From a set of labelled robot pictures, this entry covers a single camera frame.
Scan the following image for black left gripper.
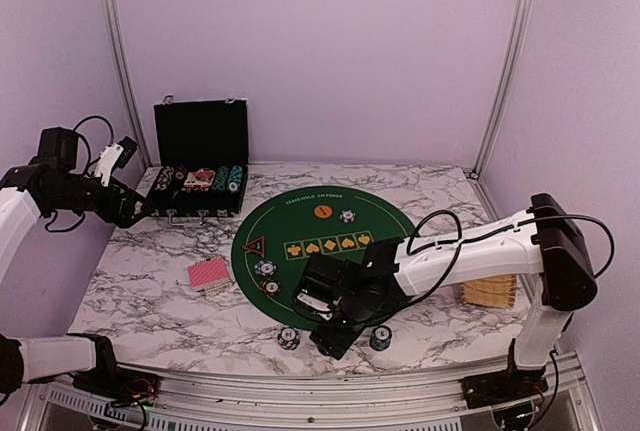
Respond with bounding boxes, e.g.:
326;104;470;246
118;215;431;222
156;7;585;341
48;175;154;228

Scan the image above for white blue chip stack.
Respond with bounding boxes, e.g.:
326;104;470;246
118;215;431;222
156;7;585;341
277;327;300;350

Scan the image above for teal chip stack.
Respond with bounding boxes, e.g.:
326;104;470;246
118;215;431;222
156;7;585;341
369;325;392;352

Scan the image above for white blue chips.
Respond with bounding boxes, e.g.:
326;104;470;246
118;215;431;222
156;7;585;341
253;259;277;277

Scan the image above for orange dealer button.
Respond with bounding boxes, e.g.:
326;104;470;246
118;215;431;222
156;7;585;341
313;205;333;219

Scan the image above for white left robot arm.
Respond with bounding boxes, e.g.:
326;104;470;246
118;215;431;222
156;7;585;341
1;162;156;396

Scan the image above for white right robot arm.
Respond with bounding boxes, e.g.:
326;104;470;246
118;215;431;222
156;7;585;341
293;194;597;399

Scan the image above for playing cards in case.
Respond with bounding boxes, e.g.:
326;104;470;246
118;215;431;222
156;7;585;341
183;169;215;190

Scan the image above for black poker chip case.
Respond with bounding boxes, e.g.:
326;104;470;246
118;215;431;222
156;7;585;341
147;98;249;219

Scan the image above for teal chips in case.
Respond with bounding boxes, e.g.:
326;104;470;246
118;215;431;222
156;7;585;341
212;165;245;193

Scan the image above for red striped card deck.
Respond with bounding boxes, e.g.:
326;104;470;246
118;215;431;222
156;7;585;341
187;256;234;295

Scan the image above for round green poker mat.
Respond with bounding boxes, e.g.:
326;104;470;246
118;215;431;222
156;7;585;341
231;186;414;331

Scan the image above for red triangle marker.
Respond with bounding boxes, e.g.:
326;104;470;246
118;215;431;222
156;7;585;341
242;236;266;258

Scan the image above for woven bamboo basket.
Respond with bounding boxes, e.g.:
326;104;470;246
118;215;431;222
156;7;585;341
459;275;517;309

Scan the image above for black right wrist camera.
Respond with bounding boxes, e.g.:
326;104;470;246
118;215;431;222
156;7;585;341
293;254;345;321

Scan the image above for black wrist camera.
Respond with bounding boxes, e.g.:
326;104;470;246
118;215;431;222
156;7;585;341
293;254;345;321
35;127;79;172

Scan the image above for front aluminium rail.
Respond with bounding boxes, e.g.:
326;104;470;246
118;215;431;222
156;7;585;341
17;353;602;430

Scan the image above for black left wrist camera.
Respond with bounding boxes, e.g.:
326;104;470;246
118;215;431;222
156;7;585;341
35;127;79;172

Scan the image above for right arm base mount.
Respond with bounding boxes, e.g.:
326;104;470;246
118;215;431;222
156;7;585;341
460;370;549;409

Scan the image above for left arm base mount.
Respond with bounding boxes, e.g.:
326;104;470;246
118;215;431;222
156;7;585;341
72;368;160;406

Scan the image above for left aluminium frame post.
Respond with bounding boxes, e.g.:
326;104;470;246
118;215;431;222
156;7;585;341
102;0;152;169

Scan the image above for aluminium frame post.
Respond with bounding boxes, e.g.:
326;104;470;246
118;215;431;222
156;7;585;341
469;0;541;180
102;0;152;169

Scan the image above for right aluminium frame post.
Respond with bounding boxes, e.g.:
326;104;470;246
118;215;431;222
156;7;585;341
469;0;541;180

